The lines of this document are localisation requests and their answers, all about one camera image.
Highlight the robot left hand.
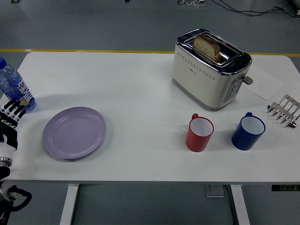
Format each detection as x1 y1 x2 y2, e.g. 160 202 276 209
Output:
0 99 27 158

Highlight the purple plate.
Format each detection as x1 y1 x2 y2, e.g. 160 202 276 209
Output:
42 106 107 160

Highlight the clear blue-capped drink bottle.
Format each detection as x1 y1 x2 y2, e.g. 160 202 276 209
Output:
0 56 38 114

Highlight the white table leg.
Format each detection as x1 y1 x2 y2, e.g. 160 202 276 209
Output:
229 185 251 225
60 184 80 225

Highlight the red mug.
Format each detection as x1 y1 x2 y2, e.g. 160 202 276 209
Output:
185 113 215 153

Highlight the cream and chrome toaster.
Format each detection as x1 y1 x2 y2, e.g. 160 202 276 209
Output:
172 28 254 112

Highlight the grey under-table control box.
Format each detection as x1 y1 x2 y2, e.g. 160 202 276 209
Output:
204 185 225 198

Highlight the slice of bread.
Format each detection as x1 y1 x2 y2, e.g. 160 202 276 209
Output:
193 35 221 62

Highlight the white stand base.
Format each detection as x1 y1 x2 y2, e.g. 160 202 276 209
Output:
177 0 205 7

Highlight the blue mug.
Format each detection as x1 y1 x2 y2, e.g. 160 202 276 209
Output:
231 112 266 151

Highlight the white paper sheet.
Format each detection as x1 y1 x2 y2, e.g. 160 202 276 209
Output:
243 65 286 101

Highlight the silver metal toast rack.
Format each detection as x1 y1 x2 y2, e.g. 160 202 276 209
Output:
266 94 300 128

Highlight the black table height controller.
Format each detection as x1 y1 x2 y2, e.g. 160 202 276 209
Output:
271 185 300 192

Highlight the grey under-table cable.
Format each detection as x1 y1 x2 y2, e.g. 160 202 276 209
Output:
224 185 238 225

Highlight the black floor cable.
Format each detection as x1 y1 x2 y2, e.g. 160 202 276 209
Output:
212 0 300 18

